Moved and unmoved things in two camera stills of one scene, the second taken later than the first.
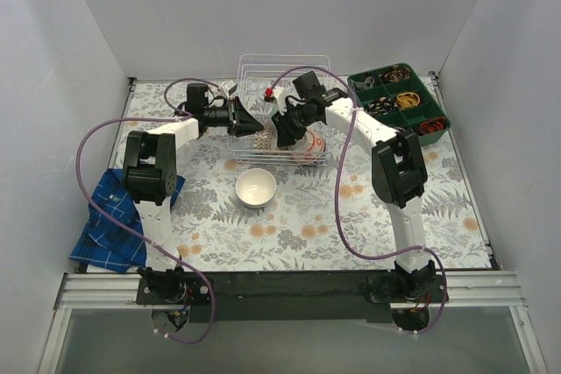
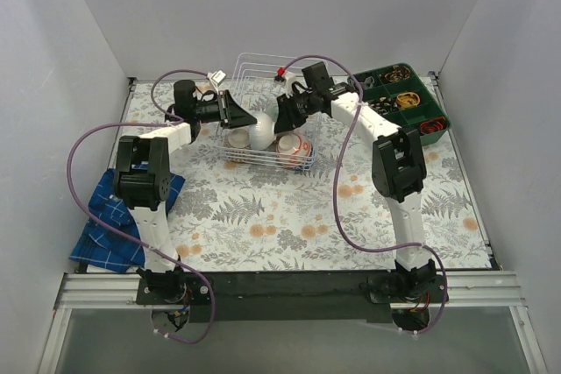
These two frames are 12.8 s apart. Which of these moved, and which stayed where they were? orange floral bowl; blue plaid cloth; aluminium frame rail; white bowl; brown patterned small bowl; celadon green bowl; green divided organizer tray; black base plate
Moved: brown patterned small bowl; white bowl; orange floral bowl
Stayed: black base plate; green divided organizer tray; aluminium frame rail; celadon green bowl; blue plaid cloth
